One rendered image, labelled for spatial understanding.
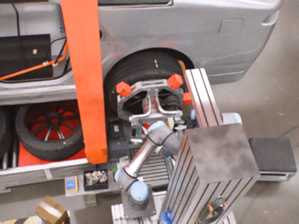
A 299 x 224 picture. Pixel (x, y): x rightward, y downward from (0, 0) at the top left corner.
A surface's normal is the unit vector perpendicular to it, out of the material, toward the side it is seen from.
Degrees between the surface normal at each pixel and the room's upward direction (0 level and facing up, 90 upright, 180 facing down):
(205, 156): 0
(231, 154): 0
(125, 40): 90
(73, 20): 90
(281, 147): 0
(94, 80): 90
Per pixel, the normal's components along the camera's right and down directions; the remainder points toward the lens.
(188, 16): 0.18, 0.74
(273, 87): 0.07, -0.54
